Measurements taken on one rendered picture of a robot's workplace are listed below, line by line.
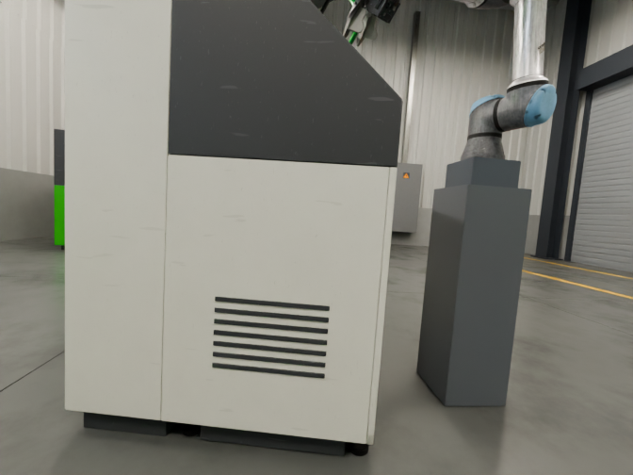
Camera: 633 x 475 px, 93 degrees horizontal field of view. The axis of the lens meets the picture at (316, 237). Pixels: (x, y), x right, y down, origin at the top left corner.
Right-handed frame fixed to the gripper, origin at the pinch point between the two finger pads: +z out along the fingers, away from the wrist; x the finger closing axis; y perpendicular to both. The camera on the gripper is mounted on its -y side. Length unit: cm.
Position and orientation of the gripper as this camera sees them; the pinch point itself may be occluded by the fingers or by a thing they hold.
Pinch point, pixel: (350, 38)
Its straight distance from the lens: 110.5
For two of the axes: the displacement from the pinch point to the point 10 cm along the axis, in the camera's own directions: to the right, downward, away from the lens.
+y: 6.1, 7.4, -2.9
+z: -4.7, 6.3, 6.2
